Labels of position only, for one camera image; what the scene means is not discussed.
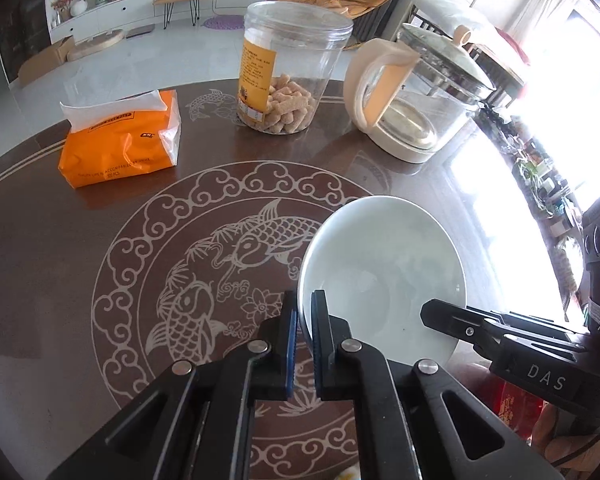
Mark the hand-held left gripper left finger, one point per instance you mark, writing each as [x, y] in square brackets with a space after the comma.
[291, 345]

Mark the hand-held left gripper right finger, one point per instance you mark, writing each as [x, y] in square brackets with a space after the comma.
[317, 355]

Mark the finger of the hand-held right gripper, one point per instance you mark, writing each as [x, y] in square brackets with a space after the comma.
[450, 317]
[540, 321]

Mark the white ceramic bowl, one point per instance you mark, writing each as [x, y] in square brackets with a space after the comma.
[380, 260]

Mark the orange tissue pack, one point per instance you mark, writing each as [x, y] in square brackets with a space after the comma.
[115, 145]

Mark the clear plastic snack jar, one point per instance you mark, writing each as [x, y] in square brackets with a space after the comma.
[290, 60]

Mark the white curtain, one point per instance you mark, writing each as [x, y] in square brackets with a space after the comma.
[545, 0]

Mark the purple round rug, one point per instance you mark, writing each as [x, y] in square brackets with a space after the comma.
[222, 22]

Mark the round beige floor cushion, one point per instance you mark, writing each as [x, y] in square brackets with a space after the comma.
[95, 42]

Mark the white television cabinet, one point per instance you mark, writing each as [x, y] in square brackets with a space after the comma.
[130, 10]

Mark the cardboard box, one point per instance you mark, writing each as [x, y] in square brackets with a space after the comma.
[45, 57]

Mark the red flowers in white vase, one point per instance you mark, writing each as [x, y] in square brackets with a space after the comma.
[67, 2]

